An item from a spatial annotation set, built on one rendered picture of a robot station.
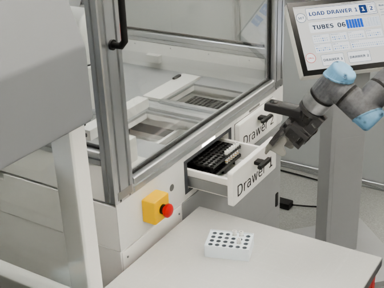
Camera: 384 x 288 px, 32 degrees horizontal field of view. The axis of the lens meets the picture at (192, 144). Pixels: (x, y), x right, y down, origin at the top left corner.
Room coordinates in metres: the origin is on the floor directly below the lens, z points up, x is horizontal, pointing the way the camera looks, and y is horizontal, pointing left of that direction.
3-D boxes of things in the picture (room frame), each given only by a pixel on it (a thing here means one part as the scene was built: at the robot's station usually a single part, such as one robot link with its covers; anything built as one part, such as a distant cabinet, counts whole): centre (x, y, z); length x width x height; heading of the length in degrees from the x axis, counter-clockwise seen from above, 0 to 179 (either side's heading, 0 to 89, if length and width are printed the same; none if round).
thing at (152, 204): (1.62, 0.11, 0.88); 0.07 x 0.05 x 0.07; 147
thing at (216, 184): (1.94, -0.01, 0.86); 0.40 x 0.26 x 0.06; 57
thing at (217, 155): (1.93, -0.02, 0.87); 0.22 x 0.18 x 0.06; 57
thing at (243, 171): (1.83, -0.18, 0.87); 0.29 x 0.02 x 0.11; 147
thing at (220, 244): (1.56, -0.09, 0.78); 0.12 x 0.08 x 0.04; 75
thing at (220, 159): (1.88, -0.10, 0.90); 0.18 x 0.02 x 0.01; 147
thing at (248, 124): (2.17, -0.23, 0.87); 0.29 x 0.02 x 0.11; 147
